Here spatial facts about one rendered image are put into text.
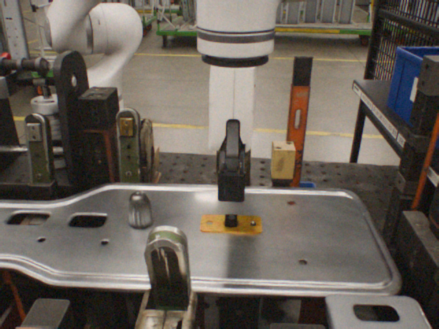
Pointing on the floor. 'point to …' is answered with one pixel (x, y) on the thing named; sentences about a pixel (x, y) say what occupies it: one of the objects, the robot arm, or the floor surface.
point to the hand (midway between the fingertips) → (231, 174)
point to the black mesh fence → (391, 57)
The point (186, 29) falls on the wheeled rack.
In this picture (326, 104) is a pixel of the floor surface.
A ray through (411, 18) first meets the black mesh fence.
